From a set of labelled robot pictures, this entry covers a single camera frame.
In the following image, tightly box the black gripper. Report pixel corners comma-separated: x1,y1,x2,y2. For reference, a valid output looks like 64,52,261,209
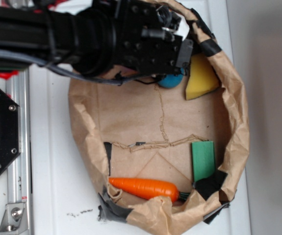
113,0,193,75

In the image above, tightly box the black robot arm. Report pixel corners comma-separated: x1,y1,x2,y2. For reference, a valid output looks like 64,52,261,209
0,0,193,77

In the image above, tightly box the blue ball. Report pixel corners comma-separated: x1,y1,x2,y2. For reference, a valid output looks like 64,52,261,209
158,74,183,89

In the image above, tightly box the yellow sponge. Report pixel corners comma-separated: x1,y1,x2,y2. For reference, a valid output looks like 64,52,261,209
185,53,220,100

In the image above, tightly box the brown paper bag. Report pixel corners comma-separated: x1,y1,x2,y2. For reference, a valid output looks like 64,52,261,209
69,0,250,235

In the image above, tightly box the green block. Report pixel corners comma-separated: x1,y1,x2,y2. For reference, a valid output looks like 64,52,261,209
192,141,216,182

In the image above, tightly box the orange toy carrot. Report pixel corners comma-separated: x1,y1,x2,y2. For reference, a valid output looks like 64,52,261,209
108,177,190,203

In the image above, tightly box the aluminium extrusion rail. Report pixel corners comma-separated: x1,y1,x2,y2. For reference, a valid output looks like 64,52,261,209
0,68,33,235

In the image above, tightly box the grey cable bundle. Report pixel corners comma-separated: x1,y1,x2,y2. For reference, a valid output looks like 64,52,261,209
0,47,156,87

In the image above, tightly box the silver corner bracket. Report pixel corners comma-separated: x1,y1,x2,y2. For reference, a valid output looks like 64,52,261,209
0,202,28,235

